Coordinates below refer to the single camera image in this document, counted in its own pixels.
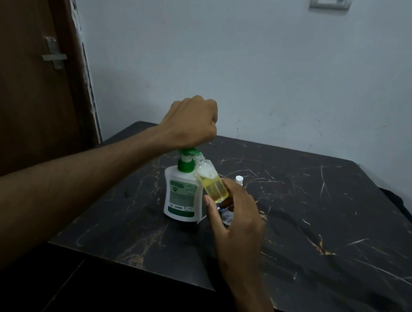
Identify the person's right hand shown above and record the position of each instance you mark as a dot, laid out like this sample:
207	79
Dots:
241	239

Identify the person's left hand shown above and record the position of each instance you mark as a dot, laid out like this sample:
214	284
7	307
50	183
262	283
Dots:
189	124

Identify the small clear bottle white cap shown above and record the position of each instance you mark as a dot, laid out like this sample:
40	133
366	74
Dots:
239	180

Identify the white green hand sanitizer bottle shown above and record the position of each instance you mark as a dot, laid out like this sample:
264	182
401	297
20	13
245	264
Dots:
180	203

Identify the person's left forearm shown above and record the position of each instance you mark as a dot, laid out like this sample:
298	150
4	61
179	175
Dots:
45	202

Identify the metal door latch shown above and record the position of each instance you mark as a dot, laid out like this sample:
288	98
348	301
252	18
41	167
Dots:
54	56

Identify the brown wooden door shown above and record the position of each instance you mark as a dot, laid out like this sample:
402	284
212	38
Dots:
6	120

